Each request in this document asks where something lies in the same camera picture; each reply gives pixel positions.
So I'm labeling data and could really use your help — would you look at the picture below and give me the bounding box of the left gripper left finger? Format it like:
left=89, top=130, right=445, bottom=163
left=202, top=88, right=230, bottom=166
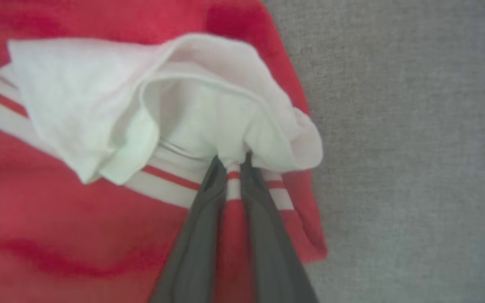
left=149, top=155, right=227, bottom=303

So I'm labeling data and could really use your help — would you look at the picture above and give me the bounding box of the red and white jersey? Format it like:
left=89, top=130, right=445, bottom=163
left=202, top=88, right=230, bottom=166
left=0, top=0, right=328, bottom=303

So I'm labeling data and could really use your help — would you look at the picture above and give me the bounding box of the grey fabric sofa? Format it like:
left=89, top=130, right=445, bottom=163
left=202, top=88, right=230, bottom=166
left=260, top=0, right=485, bottom=303

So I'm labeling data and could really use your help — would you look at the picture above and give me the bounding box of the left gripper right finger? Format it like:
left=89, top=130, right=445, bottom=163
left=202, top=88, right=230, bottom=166
left=241, top=151, right=320, bottom=303

